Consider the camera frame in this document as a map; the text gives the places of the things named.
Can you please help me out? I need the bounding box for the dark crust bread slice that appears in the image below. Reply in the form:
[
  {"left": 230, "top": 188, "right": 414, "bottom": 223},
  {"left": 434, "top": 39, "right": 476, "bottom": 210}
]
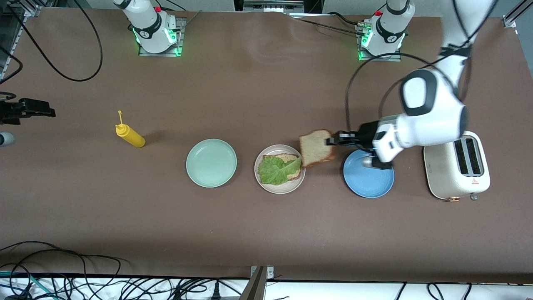
[{"left": 299, "top": 129, "right": 337, "bottom": 168}]

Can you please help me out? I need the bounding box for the light brown bread slice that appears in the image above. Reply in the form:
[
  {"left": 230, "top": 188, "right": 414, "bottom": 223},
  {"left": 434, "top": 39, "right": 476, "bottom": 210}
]
[{"left": 262, "top": 154, "right": 302, "bottom": 180}]

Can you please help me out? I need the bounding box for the green lettuce leaf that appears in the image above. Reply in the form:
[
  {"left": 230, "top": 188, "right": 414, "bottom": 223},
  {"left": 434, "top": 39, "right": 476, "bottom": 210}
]
[{"left": 257, "top": 155, "right": 303, "bottom": 186}]

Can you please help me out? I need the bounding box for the beige plate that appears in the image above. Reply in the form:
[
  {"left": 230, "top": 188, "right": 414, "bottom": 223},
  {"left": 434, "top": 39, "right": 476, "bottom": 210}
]
[{"left": 254, "top": 145, "right": 306, "bottom": 195}]

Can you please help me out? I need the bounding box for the yellow squeeze bottle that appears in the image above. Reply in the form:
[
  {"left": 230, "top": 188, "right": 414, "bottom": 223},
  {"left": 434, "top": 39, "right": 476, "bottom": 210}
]
[{"left": 115, "top": 110, "right": 146, "bottom": 148}]

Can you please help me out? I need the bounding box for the blue plate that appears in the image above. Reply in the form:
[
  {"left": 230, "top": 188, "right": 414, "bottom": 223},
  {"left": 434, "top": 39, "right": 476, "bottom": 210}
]
[{"left": 343, "top": 149, "right": 395, "bottom": 199}]

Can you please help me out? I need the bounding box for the mint green plate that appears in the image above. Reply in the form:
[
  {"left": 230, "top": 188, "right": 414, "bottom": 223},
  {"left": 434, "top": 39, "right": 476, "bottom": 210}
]
[{"left": 186, "top": 138, "right": 238, "bottom": 188}]

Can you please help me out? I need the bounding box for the white toaster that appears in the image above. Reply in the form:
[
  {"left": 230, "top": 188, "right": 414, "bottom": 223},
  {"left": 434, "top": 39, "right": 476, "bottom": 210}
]
[{"left": 423, "top": 130, "right": 491, "bottom": 203}]

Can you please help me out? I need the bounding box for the grey metal fixture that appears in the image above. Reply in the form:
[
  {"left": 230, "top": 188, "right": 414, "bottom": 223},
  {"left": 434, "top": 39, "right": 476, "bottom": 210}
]
[{"left": 243, "top": 0, "right": 304, "bottom": 13}]

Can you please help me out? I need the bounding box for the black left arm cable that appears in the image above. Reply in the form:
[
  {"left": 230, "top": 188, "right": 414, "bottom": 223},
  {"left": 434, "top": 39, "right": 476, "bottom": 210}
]
[{"left": 345, "top": 0, "right": 498, "bottom": 134}]

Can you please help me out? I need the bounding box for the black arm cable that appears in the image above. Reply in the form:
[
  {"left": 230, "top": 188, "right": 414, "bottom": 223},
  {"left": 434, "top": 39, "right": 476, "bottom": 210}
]
[
  {"left": 0, "top": 0, "right": 103, "bottom": 84},
  {"left": 345, "top": 0, "right": 498, "bottom": 134}
]

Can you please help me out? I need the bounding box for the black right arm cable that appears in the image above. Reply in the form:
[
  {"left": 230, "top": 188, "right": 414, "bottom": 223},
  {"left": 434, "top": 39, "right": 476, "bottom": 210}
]
[{"left": 0, "top": 0, "right": 103, "bottom": 84}]

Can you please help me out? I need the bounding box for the aluminium frame profile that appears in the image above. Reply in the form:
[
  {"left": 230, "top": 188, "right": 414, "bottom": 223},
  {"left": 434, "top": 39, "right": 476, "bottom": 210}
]
[
  {"left": 15, "top": 0, "right": 55, "bottom": 17},
  {"left": 0, "top": 19, "right": 22, "bottom": 82},
  {"left": 503, "top": 0, "right": 533, "bottom": 29}
]

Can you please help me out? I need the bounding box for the teal cable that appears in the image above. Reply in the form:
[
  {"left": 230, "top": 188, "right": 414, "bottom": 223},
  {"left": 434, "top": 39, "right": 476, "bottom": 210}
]
[{"left": 0, "top": 271, "right": 46, "bottom": 300}]

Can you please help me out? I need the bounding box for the grey metal bracket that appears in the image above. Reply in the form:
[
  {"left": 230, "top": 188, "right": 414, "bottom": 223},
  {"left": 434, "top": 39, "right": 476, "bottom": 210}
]
[{"left": 239, "top": 265, "right": 274, "bottom": 300}]

